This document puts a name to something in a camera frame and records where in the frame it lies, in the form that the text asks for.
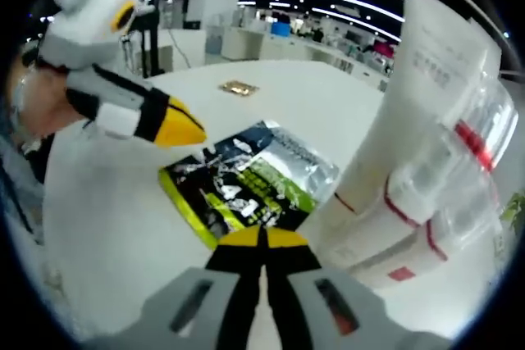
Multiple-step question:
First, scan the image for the green potted plant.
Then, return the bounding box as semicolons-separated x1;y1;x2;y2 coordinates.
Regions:
500;189;525;236

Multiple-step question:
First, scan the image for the white skincare tube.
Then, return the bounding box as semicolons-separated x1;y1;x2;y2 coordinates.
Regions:
317;0;504;257

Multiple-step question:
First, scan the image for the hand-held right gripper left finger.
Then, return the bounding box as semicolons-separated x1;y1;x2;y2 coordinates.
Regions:
88;225;263;350

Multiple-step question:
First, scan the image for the black cable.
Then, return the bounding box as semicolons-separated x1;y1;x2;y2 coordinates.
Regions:
0;157;34;236

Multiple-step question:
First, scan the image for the person's white knitted sweater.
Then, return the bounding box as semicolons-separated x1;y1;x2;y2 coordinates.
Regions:
0;120;57;247

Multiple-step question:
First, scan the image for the green black foil packet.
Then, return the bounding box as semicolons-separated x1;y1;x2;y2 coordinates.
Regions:
158;120;340;251

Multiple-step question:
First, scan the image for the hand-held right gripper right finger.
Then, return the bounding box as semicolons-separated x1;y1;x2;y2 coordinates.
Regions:
262;226;452;350

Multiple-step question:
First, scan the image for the gold foil packet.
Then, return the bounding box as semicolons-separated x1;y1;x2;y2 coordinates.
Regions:
217;79;260;98

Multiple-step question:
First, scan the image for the clear skincare bottle white cap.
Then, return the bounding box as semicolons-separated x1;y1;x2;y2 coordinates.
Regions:
327;136;463;273

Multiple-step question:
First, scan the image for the person's left hand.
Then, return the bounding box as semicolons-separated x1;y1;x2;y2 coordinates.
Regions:
10;57;90;139

